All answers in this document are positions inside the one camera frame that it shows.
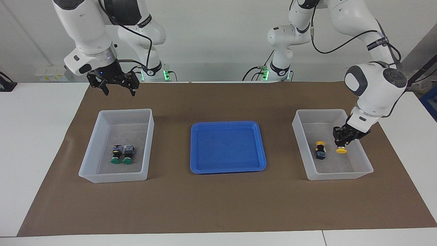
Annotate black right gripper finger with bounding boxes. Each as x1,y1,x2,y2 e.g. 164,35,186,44
87,76,110,96
124,72,140,97

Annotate green push button switch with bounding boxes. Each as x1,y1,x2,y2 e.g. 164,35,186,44
122,145,135,165
111,145,123,164

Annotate white cardboard boxes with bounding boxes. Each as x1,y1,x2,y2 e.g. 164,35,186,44
34,65,70,82

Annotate translucent white plastic box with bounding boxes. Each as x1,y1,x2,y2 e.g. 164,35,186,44
292,109,374,181
79,109,155,183

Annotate blue plastic crate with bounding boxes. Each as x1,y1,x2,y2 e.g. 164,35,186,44
419,85,437,122

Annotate black stand pole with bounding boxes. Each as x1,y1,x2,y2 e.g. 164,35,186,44
398,56,437,91

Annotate blue plastic tray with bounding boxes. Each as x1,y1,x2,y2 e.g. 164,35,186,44
190,121,267,175

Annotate brown paper table mat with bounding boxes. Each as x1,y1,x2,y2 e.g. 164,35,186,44
17,81,437,237

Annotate black base cables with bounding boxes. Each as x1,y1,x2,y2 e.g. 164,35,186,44
242,51,275,82
131,64,178,82

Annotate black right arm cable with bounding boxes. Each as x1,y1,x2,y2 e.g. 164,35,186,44
98,0,153,69

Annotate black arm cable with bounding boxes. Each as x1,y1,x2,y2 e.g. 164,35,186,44
98,0,153,69
309,0,404,118

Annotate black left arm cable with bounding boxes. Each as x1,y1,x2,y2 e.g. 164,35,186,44
309,0,404,118

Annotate black clamp bracket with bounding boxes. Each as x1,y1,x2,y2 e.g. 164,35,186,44
0,71,17,92

